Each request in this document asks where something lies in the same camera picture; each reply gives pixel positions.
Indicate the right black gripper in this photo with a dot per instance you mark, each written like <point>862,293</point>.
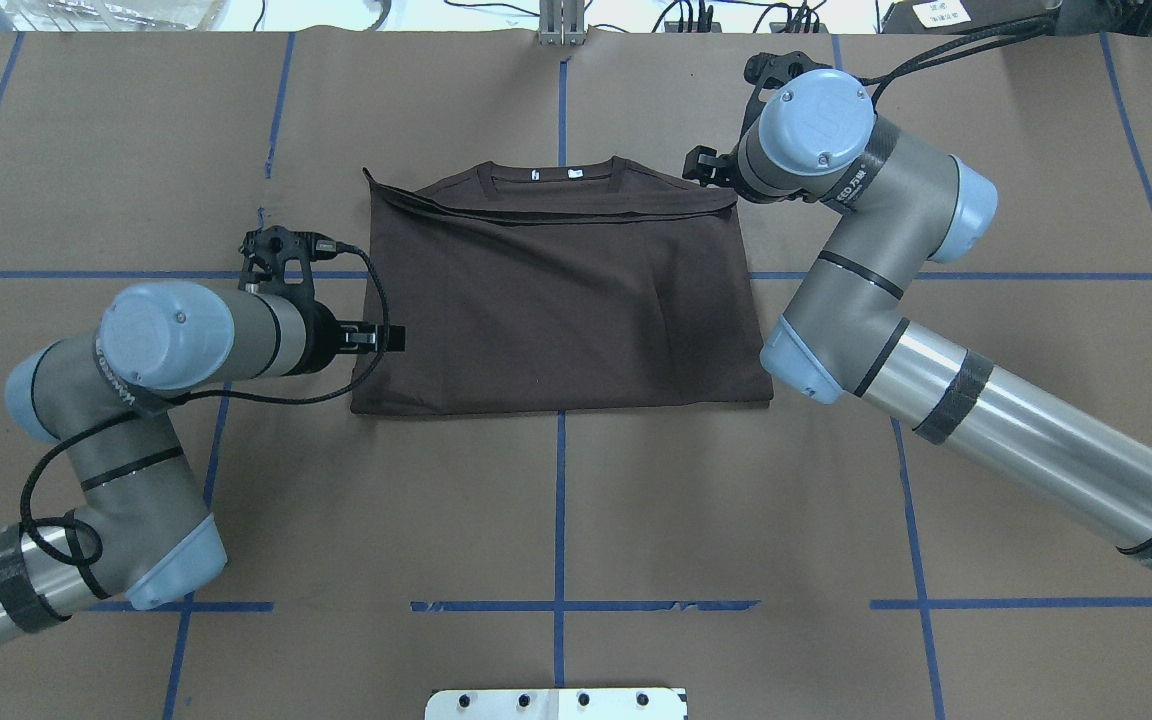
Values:
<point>705,165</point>

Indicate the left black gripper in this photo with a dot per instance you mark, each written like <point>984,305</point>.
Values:
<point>321,333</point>

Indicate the dark brown t-shirt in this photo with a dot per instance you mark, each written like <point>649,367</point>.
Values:
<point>528,290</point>

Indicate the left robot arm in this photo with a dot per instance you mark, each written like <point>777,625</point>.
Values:
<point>103,399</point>

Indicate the clear plastic bag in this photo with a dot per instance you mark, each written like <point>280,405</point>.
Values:
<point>113,16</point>

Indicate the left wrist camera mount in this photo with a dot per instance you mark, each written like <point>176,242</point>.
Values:
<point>279,261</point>

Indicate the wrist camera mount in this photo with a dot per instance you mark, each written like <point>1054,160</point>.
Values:
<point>767,72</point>
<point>279,261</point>

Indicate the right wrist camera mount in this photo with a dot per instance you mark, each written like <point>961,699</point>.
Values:
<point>767,72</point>

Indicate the aluminium frame post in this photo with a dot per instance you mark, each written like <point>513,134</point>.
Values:
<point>562,23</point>

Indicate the white central pillar mount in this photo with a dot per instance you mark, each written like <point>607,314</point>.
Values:
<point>559,703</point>

